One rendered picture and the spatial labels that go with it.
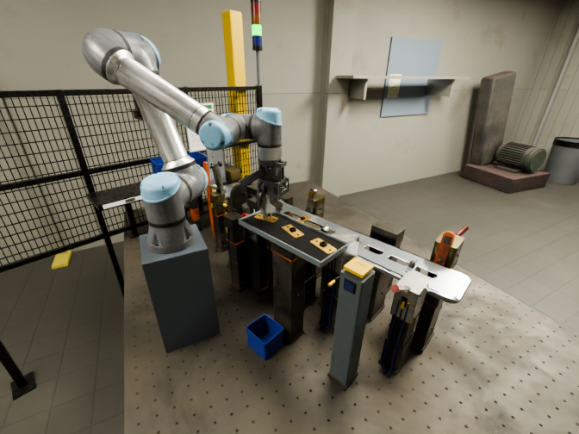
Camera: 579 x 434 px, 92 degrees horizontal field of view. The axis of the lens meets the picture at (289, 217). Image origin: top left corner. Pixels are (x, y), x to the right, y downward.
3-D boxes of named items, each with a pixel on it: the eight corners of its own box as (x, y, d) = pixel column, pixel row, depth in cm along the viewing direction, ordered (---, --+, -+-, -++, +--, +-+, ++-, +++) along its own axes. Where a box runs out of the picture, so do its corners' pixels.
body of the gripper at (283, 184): (277, 201, 90) (277, 164, 85) (255, 195, 94) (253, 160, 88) (289, 193, 96) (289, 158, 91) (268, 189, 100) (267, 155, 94)
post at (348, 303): (358, 374, 97) (377, 271, 77) (345, 390, 92) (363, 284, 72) (339, 360, 101) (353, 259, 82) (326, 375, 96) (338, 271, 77)
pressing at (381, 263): (475, 275, 100) (476, 272, 99) (456, 309, 85) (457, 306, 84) (238, 182, 184) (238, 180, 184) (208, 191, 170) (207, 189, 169)
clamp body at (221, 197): (232, 248, 167) (226, 193, 151) (217, 255, 160) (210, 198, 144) (225, 244, 171) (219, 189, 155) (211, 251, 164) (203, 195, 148)
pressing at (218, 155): (226, 180, 184) (221, 127, 169) (210, 184, 177) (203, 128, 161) (226, 180, 184) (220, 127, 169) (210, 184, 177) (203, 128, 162)
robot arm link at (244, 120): (209, 114, 81) (245, 116, 78) (226, 111, 90) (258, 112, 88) (212, 143, 84) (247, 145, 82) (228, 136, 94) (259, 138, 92)
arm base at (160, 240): (150, 258, 88) (142, 231, 84) (146, 236, 100) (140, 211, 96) (198, 246, 94) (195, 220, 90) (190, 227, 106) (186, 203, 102)
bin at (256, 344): (284, 345, 107) (284, 328, 103) (265, 362, 100) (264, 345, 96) (265, 329, 114) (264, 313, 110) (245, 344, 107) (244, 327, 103)
